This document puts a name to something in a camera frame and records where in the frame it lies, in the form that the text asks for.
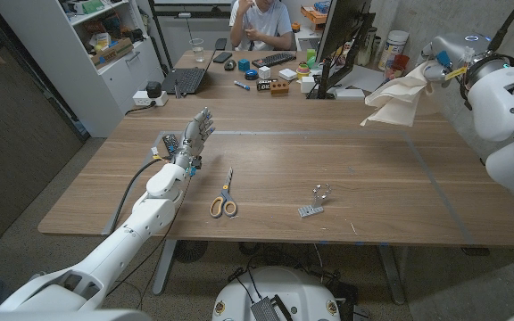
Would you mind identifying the grey table leg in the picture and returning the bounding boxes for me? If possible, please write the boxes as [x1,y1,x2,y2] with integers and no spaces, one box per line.
[152,239,178,296]
[377,243,406,306]

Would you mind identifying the black laptop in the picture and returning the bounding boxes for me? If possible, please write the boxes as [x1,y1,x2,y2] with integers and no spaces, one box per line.
[161,37,228,95]

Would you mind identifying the black round floor disc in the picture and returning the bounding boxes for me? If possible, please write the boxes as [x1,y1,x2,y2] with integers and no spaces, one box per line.
[174,240,209,263]

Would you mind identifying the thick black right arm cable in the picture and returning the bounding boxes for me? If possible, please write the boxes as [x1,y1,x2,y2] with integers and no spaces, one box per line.
[486,0,514,53]

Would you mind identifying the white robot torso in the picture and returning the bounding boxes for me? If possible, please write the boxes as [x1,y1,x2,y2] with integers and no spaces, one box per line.
[211,266,342,321]

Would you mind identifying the black remote control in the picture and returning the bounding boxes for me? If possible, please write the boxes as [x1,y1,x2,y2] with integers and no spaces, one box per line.
[162,133,180,157]

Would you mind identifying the scissors with tan grey handles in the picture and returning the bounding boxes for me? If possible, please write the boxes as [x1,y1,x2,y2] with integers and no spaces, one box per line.
[209,167,238,219]

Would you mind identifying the white power strip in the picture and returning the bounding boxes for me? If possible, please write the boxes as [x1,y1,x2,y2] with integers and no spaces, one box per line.
[131,89,170,107]

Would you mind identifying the black keyboard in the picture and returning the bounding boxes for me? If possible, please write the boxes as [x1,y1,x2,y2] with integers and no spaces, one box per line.
[251,51,297,69]

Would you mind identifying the white paper sheet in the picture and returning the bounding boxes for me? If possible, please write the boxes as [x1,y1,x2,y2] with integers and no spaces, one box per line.
[332,64,386,94]

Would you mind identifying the cardboard box on shelf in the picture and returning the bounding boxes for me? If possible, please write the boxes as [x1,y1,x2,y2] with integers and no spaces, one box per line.
[89,37,135,69]

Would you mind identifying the dark tumbler bottle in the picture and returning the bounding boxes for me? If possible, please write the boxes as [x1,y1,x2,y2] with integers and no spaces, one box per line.
[357,26,378,67]

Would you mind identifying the red cup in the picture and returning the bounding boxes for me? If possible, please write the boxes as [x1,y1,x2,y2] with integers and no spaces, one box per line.
[382,53,410,85]

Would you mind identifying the seated person in white t-shirt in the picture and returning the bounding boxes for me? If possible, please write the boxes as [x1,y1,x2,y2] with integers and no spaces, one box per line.
[228,0,294,53]

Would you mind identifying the black power adapter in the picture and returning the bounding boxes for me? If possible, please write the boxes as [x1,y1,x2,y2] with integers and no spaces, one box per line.
[145,80,163,99]

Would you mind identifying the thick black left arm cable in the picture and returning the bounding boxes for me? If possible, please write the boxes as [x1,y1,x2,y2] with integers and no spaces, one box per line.
[107,155,169,233]

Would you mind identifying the small clear glass object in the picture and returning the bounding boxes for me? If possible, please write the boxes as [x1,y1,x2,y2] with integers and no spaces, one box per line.
[297,183,332,218]

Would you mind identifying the brown wooden block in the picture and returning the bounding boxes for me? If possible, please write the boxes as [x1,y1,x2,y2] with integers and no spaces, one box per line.
[269,80,290,97]

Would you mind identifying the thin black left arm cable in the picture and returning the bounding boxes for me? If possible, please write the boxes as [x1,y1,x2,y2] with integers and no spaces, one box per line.
[100,176,192,298]

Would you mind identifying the green plastic item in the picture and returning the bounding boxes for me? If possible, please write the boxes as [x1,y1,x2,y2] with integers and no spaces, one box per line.
[305,47,323,70]

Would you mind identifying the orange tray box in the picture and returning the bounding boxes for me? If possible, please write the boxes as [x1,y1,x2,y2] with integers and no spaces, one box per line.
[300,4,329,25]

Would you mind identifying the black computer monitor on stand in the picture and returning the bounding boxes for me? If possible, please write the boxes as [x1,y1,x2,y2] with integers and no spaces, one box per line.
[306,0,377,100]

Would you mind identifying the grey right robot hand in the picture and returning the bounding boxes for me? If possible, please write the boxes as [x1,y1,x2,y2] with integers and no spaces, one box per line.
[419,31,493,86]

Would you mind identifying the cream white cloth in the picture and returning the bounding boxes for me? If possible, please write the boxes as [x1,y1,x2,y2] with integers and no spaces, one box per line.
[359,60,435,128]

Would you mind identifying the white cylindrical canister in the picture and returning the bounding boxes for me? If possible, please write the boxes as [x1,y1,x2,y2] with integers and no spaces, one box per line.
[377,29,410,71]

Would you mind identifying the black box with white letters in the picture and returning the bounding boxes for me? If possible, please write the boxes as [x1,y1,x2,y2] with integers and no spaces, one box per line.
[256,78,279,93]

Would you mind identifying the white shelf cabinet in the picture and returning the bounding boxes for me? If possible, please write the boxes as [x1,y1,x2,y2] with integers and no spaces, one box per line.
[0,0,165,138]

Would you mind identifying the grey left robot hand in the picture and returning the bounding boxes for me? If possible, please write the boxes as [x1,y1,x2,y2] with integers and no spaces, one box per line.
[174,106,216,169]

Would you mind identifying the long white flat box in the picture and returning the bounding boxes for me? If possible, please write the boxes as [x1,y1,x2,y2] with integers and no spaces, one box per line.
[333,87,366,101]

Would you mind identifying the white box by monitor stand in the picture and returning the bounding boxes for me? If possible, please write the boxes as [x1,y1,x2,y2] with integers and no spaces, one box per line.
[300,75,319,94]

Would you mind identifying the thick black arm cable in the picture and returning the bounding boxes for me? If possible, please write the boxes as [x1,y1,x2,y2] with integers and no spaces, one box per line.
[107,155,169,233]
[486,0,514,53]

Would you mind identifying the clear drinking glass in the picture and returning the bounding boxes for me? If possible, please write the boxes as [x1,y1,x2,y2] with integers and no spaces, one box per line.
[188,37,205,63]

